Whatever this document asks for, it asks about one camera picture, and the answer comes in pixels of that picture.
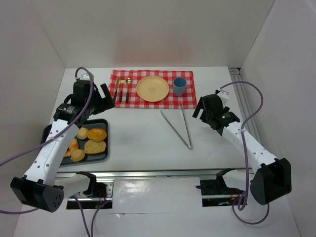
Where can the aluminium rail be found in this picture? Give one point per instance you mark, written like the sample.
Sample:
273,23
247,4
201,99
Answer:
246,111
156,173

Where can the metal tongs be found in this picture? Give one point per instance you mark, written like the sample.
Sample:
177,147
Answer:
180,128

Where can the glazed donut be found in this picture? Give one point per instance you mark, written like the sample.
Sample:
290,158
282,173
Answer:
97,134

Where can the aluminium rail right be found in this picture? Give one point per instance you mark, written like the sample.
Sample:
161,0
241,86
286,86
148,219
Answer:
246,111

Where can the gold knife black handle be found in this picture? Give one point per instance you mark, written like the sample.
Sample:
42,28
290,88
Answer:
116,88

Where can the flat round bread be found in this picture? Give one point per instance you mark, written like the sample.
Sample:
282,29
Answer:
92,147

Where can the yellow plate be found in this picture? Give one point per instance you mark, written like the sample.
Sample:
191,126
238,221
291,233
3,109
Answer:
152,88

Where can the gold spoon black handle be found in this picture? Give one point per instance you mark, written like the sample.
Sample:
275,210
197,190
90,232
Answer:
128,83

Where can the red checkered cloth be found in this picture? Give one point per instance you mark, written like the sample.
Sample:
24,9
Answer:
188,99

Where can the blue cup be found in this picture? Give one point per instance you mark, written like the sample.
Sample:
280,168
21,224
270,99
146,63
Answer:
179,86

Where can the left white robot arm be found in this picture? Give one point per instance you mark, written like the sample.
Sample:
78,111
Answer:
38,187

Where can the twisted ring bread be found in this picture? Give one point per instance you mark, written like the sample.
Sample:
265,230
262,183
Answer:
72,147

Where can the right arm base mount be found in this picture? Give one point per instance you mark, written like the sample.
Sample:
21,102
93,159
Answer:
215,192

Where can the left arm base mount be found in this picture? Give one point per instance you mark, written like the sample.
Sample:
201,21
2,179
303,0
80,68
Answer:
102,196

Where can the gold fork black handle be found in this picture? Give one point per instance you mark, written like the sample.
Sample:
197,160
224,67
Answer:
122,83

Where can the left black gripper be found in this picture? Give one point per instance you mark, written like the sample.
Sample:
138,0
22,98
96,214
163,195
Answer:
101,99

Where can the small bun front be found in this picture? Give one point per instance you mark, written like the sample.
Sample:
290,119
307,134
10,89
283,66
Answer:
77,155

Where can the small round bun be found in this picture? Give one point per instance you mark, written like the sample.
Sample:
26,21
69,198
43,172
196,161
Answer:
82,133

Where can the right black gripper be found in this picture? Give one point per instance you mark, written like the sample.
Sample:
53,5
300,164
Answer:
206,111

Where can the aluminium rail front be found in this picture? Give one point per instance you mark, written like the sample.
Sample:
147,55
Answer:
156,173

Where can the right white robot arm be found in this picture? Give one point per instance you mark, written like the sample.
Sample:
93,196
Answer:
271,177

